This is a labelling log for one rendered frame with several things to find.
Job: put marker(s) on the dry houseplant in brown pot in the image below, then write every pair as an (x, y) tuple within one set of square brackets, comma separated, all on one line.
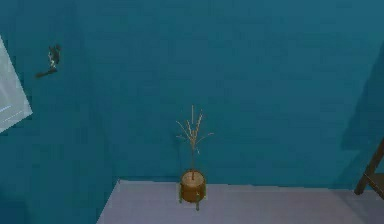
[(192, 188)]

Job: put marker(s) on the dark brown wooden furniture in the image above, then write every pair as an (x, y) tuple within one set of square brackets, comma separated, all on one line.
[(370, 175)]

